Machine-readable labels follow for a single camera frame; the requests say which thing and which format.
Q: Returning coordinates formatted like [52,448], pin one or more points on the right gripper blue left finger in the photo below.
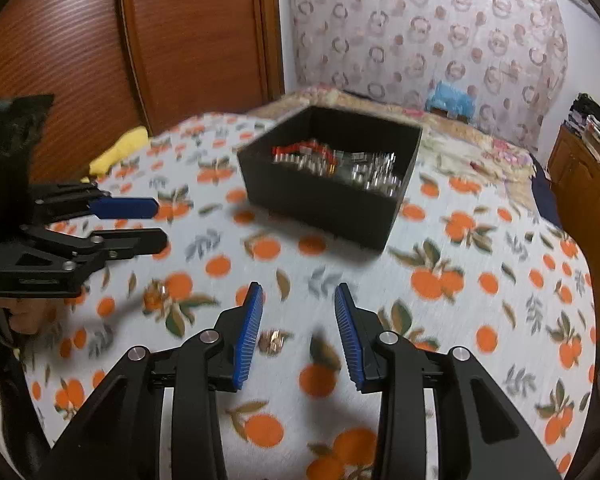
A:
[251,311]

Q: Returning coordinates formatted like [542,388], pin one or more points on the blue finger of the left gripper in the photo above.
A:
[128,243]
[127,208]

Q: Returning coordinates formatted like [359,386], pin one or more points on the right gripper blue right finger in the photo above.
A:
[351,344]

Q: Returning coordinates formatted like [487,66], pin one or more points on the left forearm dark sleeve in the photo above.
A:
[23,445]

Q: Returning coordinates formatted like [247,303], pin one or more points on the black square jewelry box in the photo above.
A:
[343,172]

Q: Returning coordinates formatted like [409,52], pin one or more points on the left hand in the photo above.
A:
[27,315]

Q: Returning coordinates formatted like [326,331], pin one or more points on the yellow plush toy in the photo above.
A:
[129,143]

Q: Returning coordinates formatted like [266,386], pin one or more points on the orange print bed sheet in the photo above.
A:
[464,265]

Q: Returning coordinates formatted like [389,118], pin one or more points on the wooden louvered wardrobe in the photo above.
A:
[113,65]

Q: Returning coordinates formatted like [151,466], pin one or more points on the blue plush toy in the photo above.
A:
[455,103]

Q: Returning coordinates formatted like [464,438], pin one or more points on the wooden sideboard cabinet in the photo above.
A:
[575,176]

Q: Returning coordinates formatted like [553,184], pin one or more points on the patterned lace curtain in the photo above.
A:
[509,56]

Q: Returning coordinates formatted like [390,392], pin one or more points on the stack of clothes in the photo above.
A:
[584,119]

